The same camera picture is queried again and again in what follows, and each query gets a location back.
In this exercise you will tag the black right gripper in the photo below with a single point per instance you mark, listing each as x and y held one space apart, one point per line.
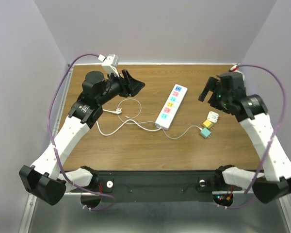
215 85

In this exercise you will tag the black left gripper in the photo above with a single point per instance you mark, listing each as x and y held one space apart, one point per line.
130 87

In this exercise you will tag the white square charger plug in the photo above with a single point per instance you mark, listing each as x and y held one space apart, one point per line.
213 117

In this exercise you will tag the yellow usb charger plug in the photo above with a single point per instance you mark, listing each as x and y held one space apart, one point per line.
208 124

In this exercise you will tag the white power strip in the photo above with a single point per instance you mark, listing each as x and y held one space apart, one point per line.
171 106

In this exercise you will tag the teal charger plug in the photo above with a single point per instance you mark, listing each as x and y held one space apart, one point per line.
205 133

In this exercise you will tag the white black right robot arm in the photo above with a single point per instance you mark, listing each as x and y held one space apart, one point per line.
272 179

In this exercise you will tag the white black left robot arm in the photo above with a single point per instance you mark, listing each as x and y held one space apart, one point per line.
45 178

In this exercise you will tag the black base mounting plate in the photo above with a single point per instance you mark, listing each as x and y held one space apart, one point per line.
159 186

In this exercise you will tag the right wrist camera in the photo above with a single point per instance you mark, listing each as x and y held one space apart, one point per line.
235 68

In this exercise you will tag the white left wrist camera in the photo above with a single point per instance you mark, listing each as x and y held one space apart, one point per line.
109 63

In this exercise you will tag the aluminium frame rail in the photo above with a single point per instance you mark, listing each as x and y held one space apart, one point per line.
46 179

